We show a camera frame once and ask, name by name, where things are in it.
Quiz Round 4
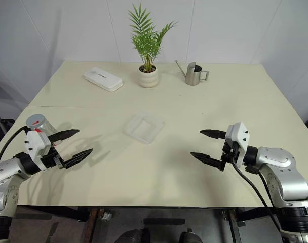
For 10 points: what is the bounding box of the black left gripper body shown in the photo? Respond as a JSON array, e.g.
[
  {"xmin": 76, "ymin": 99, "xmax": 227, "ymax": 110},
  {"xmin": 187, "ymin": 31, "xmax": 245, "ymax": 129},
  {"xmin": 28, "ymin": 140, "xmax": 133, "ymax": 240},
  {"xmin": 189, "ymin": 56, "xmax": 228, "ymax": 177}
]
[{"xmin": 41, "ymin": 141, "xmax": 68, "ymax": 170}]

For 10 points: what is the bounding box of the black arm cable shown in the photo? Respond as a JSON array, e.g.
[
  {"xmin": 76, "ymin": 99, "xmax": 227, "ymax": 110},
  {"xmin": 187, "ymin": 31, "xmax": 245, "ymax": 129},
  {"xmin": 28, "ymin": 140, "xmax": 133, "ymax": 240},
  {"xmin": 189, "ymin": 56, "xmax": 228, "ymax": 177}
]
[
  {"xmin": 0, "ymin": 126, "xmax": 28, "ymax": 163},
  {"xmin": 230, "ymin": 159, "xmax": 283, "ymax": 232}
]

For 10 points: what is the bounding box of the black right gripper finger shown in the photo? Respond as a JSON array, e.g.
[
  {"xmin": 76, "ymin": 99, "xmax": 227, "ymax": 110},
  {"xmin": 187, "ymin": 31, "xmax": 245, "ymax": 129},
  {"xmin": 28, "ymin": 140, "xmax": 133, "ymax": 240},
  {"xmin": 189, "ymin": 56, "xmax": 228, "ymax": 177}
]
[
  {"xmin": 190, "ymin": 151, "xmax": 227, "ymax": 173},
  {"xmin": 199, "ymin": 129, "xmax": 228, "ymax": 140}
]

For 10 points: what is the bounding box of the green palm plant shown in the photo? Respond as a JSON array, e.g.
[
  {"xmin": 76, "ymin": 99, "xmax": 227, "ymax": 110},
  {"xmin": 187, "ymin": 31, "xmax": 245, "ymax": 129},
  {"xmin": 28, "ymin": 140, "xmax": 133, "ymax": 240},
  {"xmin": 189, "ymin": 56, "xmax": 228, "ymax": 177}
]
[{"xmin": 127, "ymin": 3, "xmax": 179, "ymax": 72}]

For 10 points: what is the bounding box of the clear plastic container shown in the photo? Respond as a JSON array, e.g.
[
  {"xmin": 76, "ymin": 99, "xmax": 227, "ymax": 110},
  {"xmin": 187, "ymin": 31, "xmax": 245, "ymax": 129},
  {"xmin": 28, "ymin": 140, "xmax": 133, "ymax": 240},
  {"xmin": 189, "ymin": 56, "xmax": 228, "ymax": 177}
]
[{"xmin": 122, "ymin": 112, "xmax": 167, "ymax": 145}]

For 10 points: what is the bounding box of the steel watering can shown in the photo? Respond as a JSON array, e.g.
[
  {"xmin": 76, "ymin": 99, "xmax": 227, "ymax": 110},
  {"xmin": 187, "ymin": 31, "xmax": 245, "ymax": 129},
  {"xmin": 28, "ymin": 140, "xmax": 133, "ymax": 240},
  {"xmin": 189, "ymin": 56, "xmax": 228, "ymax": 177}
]
[{"xmin": 175, "ymin": 60, "xmax": 210, "ymax": 86}]

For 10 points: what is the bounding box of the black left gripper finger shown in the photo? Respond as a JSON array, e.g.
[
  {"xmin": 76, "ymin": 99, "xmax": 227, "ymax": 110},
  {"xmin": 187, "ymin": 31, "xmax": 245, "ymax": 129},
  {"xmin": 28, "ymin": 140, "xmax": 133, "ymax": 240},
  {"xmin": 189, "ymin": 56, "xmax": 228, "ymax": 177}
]
[
  {"xmin": 64, "ymin": 148, "xmax": 94, "ymax": 170},
  {"xmin": 47, "ymin": 129, "xmax": 80, "ymax": 144}
]

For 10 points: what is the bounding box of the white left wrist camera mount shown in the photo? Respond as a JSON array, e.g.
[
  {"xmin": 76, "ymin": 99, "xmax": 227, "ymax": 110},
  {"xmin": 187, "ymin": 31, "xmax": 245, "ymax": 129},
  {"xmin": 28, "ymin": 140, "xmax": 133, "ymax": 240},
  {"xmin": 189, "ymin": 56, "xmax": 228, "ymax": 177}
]
[{"xmin": 24, "ymin": 130, "xmax": 54, "ymax": 171}]

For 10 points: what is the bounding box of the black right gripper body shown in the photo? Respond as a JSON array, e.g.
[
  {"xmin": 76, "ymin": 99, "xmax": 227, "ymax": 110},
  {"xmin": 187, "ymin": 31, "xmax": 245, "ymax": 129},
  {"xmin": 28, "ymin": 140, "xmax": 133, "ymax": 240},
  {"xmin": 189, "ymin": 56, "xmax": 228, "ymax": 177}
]
[{"xmin": 220, "ymin": 139, "xmax": 242, "ymax": 164}]

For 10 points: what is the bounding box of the white flat case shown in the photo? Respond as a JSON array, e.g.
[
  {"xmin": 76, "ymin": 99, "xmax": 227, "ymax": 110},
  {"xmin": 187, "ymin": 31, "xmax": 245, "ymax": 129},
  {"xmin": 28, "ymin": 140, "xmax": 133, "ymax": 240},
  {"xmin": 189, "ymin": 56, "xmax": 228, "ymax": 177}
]
[{"xmin": 83, "ymin": 67, "xmax": 124, "ymax": 93}]

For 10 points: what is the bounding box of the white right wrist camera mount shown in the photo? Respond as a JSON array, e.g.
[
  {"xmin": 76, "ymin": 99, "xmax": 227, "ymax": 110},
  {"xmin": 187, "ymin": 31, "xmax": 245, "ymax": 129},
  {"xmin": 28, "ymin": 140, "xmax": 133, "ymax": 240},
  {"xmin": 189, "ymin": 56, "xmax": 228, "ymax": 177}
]
[{"xmin": 224, "ymin": 121, "xmax": 251, "ymax": 167}]

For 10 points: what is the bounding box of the white ribbed plant pot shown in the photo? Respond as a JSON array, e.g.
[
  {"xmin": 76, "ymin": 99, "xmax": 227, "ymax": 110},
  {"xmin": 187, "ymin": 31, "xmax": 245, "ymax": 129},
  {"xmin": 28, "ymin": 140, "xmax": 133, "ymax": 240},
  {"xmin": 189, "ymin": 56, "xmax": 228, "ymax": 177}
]
[{"xmin": 137, "ymin": 64, "xmax": 160, "ymax": 89}]

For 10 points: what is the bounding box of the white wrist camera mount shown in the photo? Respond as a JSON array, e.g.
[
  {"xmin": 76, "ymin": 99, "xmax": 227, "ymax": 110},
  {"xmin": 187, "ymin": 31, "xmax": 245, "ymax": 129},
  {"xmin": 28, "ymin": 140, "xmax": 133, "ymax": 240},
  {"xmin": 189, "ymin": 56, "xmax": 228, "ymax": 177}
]
[
  {"xmin": 224, "ymin": 121, "xmax": 251, "ymax": 167},
  {"xmin": 24, "ymin": 130, "xmax": 54, "ymax": 171}
]

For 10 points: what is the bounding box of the dark rounded shape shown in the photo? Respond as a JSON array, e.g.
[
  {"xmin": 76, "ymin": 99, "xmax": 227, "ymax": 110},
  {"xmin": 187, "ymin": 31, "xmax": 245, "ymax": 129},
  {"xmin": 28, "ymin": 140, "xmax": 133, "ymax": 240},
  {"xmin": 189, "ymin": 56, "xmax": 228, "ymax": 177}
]
[
  {"xmin": 115, "ymin": 227, "xmax": 151, "ymax": 243},
  {"xmin": 178, "ymin": 227, "xmax": 203, "ymax": 243}
]

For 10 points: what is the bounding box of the clear jar with red item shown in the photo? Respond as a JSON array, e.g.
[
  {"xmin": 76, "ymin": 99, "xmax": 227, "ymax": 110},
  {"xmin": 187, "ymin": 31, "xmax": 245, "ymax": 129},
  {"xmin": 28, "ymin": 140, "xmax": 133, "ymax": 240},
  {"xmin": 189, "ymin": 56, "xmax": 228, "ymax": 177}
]
[{"xmin": 29, "ymin": 119, "xmax": 58, "ymax": 139}]

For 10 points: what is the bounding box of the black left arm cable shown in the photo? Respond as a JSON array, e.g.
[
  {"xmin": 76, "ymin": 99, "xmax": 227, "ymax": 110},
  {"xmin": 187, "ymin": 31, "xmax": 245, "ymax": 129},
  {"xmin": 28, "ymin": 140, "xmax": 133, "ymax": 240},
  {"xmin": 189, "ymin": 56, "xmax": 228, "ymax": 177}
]
[{"xmin": 0, "ymin": 126, "xmax": 28, "ymax": 163}]

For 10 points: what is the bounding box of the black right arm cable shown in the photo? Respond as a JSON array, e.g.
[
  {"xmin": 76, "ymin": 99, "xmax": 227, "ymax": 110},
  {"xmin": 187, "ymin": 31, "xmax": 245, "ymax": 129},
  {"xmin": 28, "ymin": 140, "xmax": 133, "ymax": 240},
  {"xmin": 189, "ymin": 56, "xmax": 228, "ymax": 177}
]
[{"xmin": 230, "ymin": 159, "xmax": 283, "ymax": 232}]

